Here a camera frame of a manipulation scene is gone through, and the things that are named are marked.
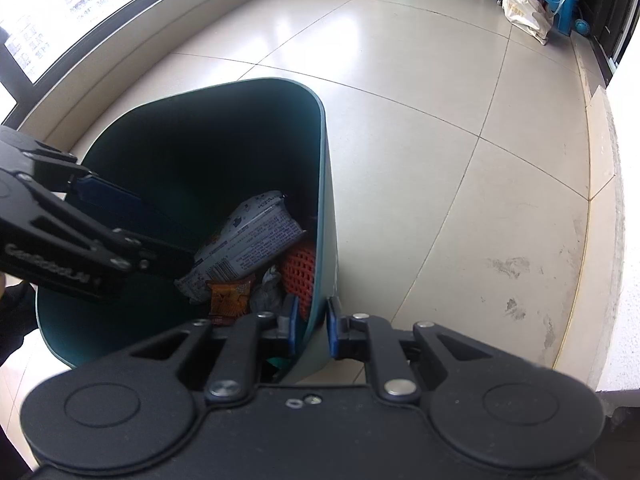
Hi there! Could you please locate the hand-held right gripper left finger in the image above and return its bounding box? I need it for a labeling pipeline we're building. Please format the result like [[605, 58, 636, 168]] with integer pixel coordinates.
[[120, 294, 302, 403]]

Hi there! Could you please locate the teal plastic bin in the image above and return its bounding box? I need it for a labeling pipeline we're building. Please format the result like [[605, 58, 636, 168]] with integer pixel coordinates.
[[36, 77, 340, 386]]

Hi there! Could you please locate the orange maroon snack wrapper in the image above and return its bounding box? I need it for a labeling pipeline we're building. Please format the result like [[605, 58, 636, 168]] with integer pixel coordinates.
[[206, 280, 251, 327]]

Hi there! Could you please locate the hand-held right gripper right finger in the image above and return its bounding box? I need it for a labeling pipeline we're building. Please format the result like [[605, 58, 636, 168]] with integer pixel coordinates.
[[325, 296, 511, 403]]

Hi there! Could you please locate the dark sliding door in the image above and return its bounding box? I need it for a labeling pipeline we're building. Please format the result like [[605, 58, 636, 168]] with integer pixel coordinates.
[[575, 0, 640, 87]]

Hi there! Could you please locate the large black-framed window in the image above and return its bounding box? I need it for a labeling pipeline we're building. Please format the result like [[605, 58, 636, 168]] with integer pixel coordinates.
[[0, 0, 213, 126]]

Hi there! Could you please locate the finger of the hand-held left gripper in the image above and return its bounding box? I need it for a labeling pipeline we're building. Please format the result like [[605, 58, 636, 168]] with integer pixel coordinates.
[[0, 126, 196, 256], [0, 170, 196, 278]]

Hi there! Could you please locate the white tote bag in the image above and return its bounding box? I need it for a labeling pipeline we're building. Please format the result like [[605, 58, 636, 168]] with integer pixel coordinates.
[[485, 0, 556, 47]]

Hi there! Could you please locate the silver foil wrapper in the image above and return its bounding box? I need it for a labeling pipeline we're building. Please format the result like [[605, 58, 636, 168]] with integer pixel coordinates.
[[249, 265, 286, 313]]

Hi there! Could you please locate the purple white snack packet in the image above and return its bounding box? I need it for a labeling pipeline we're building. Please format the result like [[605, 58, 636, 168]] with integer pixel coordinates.
[[174, 191, 307, 303]]

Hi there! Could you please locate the orange foam fruit net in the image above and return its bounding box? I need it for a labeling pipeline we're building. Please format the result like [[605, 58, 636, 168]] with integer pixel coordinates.
[[279, 242, 317, 321]]

